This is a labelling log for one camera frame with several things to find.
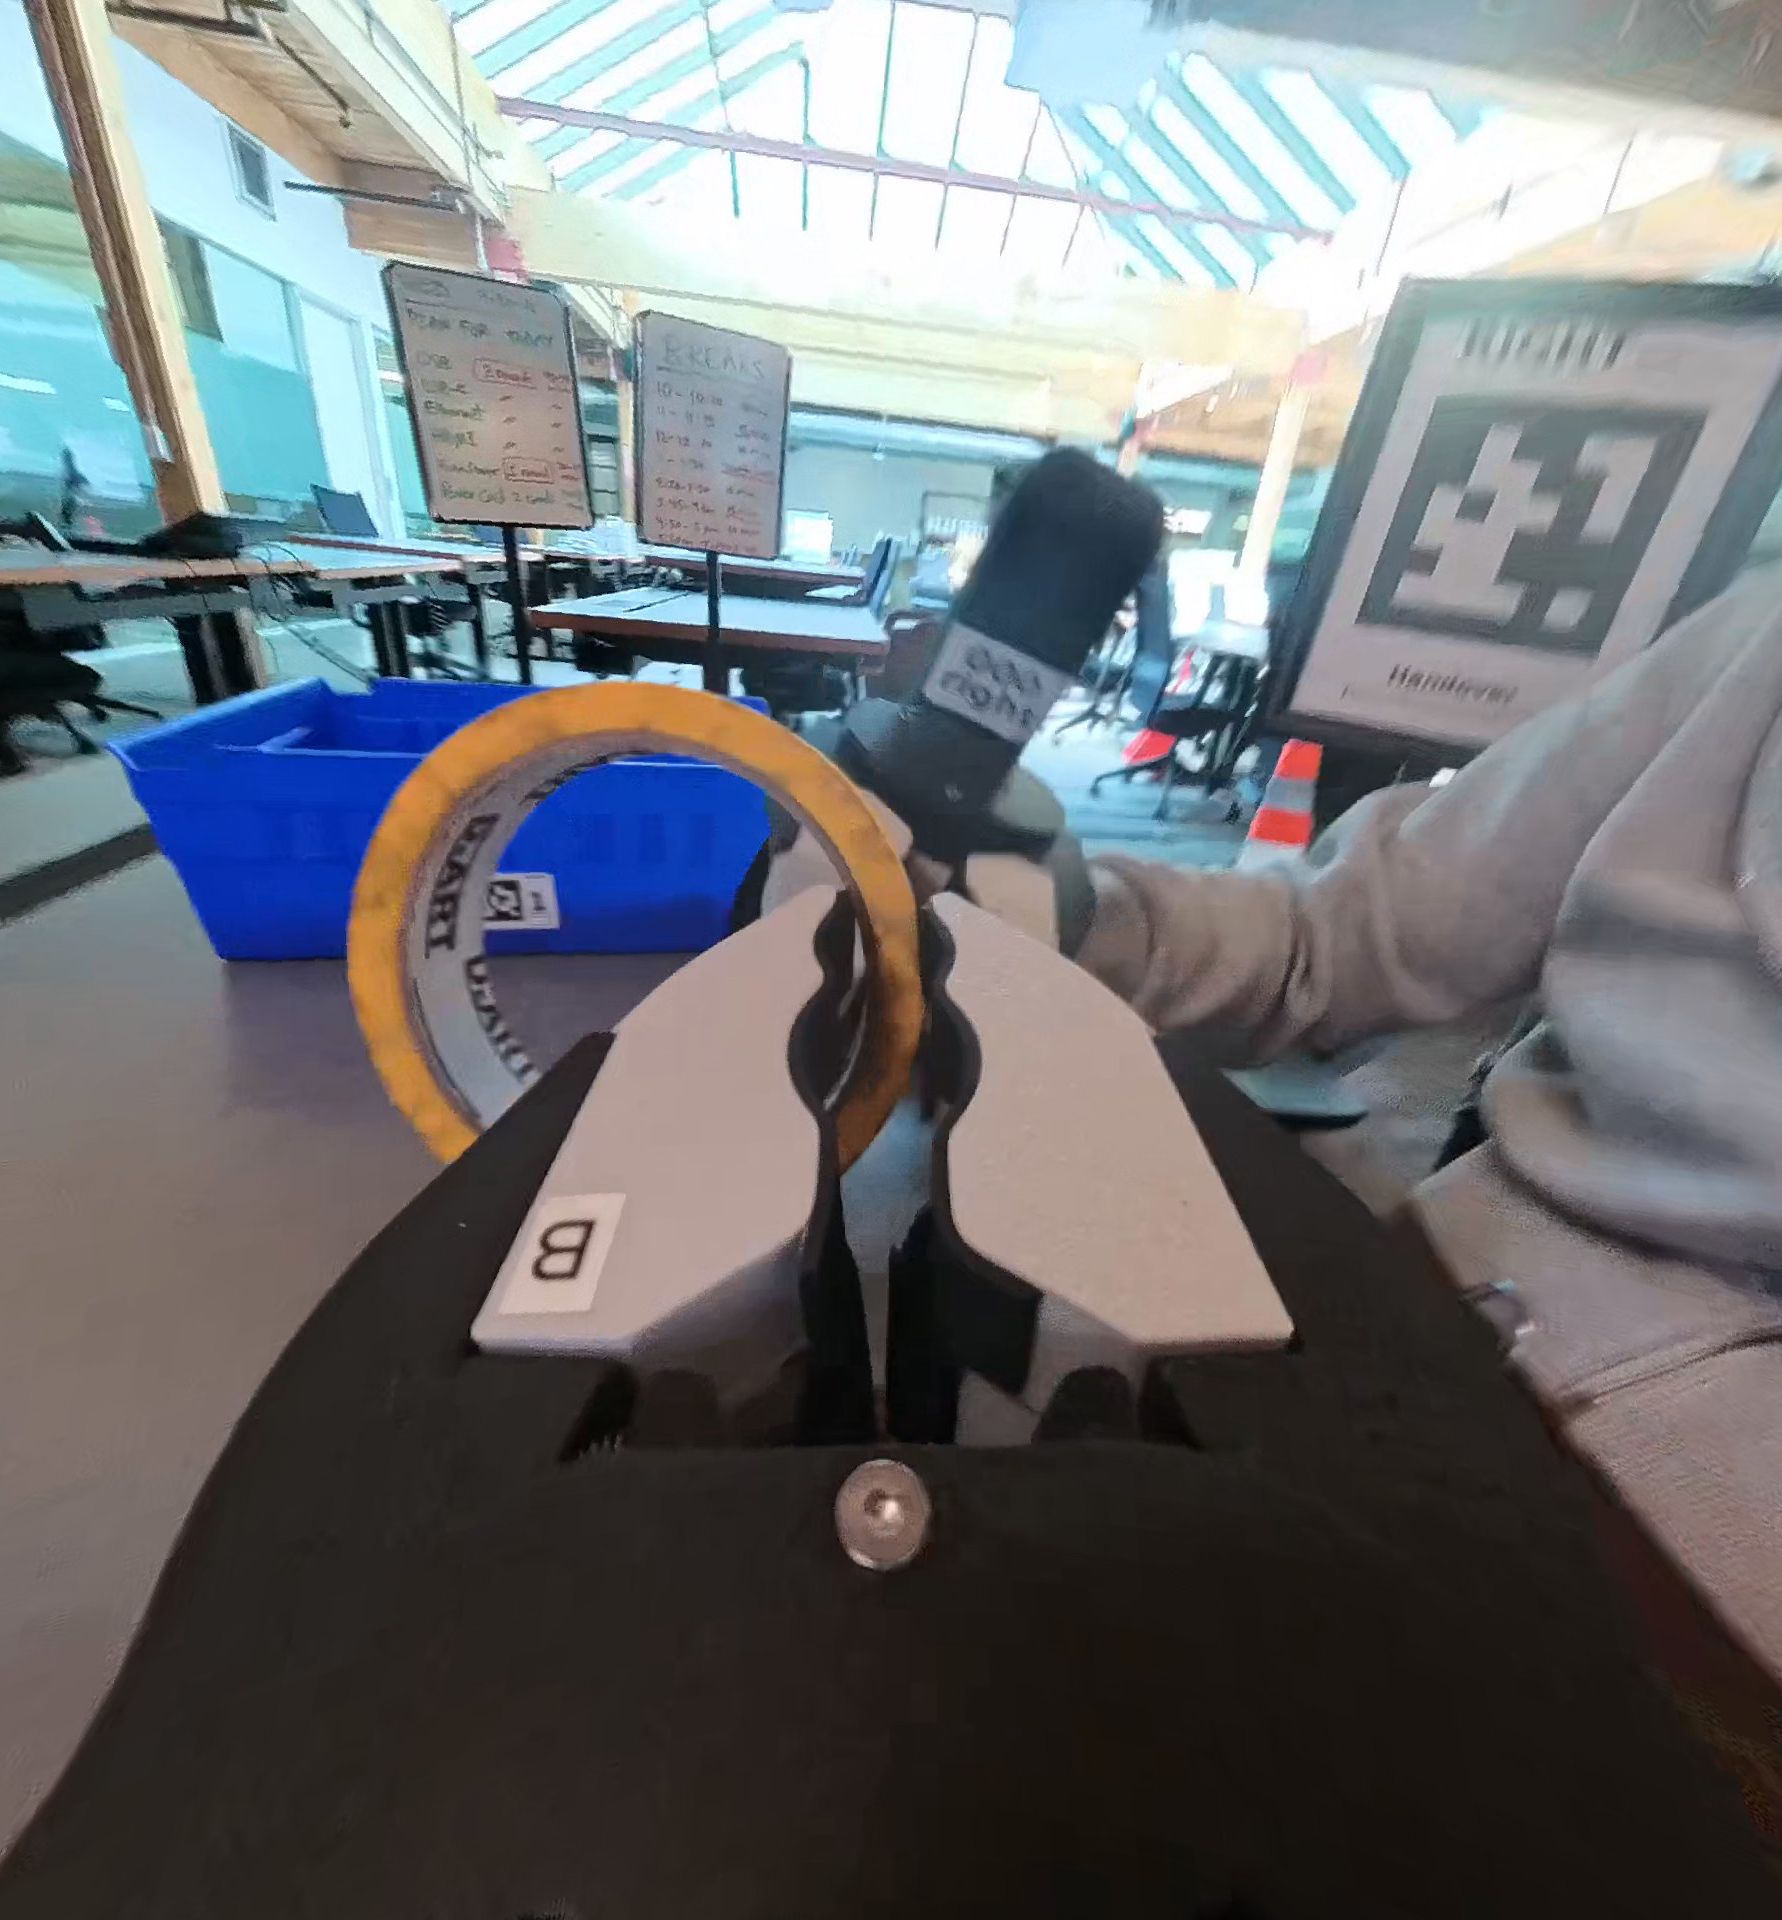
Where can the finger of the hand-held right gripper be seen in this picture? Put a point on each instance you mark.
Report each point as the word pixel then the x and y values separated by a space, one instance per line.
pixel 892 825
pixel 800 871

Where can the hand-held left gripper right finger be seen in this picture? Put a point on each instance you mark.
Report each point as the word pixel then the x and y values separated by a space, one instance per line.
pixel 1116 1185

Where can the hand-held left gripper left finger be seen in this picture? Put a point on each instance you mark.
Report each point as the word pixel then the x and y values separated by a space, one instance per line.
pixel 637 1185

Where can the yellow masking tape roll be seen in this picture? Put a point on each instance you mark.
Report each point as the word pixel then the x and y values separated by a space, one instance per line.
pixel 591 713

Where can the blue plastic bin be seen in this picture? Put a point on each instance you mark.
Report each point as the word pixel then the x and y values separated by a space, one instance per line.
pixel 276 841

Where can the wooden office desk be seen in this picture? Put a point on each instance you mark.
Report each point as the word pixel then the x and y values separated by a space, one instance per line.
pixel 230 569
pixel 741 623

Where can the orange traffic cone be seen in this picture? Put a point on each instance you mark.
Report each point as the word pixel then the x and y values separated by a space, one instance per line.
pixel 1150 747
pixel 1286 803

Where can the whiteboard on stand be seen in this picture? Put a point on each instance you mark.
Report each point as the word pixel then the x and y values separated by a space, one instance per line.
pixel 488 390
pixel 712 435

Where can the framed black white marker poster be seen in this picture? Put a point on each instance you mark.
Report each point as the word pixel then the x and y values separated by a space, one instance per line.
pixel 1537 495

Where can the person's grey hoodie torso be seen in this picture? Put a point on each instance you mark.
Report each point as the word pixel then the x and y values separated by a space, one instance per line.
pixel 1701 1050

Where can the black office chair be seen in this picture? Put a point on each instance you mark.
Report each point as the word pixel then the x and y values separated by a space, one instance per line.
pixel 6 676

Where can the wooden support post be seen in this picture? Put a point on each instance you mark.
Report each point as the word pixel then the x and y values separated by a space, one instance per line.
pixel 126 254

